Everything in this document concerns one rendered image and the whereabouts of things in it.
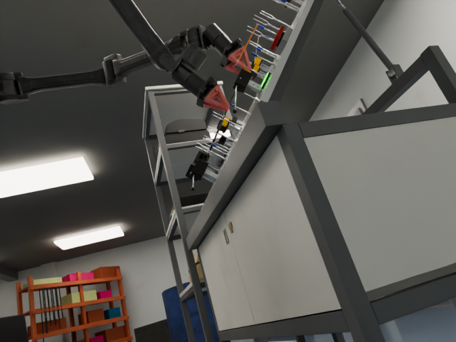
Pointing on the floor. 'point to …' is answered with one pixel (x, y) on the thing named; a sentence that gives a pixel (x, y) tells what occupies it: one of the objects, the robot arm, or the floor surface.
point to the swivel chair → (13, 329)
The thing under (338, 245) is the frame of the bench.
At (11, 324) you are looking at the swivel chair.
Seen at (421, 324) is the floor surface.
